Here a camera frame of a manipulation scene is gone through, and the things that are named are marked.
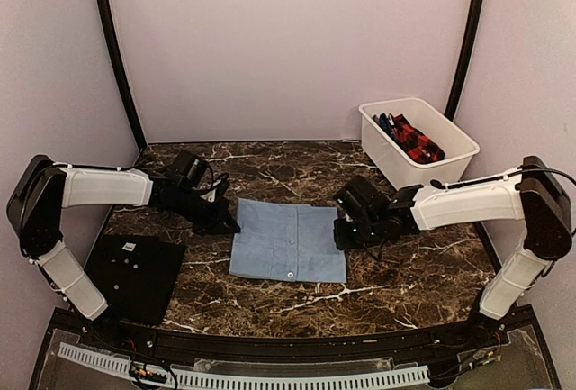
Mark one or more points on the black corner post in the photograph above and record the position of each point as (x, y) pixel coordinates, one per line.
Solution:
(119, 72)
(464, 58)

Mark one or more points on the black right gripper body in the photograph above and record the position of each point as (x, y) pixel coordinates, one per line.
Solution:
(365, 233)

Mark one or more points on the white plastic bin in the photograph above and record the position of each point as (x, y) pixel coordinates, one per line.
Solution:
(394, 163)

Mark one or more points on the black left corner post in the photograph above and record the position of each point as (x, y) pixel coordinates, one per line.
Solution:
(119, 72)

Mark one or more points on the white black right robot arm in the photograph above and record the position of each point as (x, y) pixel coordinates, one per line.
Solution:
(529, 198)

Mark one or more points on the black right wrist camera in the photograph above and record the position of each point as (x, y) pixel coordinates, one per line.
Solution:
(360, 200)

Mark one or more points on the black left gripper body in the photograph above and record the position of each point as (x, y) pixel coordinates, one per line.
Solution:
(204, 218)

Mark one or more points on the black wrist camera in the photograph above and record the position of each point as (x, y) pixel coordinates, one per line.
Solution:
(189, 169)
(360, 200)

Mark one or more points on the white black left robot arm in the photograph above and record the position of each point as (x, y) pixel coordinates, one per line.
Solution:
(39, 207)

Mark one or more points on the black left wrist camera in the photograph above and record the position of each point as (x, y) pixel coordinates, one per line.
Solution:
(189, 169)

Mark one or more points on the white slotted cable duct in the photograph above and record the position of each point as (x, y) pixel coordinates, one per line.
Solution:
(219, 374)

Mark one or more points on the light blue long sleeve shirt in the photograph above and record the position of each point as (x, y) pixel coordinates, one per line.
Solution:
(287, 242)

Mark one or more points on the folded black shirt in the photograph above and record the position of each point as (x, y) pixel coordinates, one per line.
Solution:
(136, 275)

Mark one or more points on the blue black plaid shirt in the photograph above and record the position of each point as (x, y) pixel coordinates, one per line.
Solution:
(386, 123)

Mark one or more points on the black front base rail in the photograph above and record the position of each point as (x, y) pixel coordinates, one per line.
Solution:
(513, 357)

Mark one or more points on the red black plaid shirt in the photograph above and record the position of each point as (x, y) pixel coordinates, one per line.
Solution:
(418, 146)

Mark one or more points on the black right corner post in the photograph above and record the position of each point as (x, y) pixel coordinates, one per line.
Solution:
(464, 58)

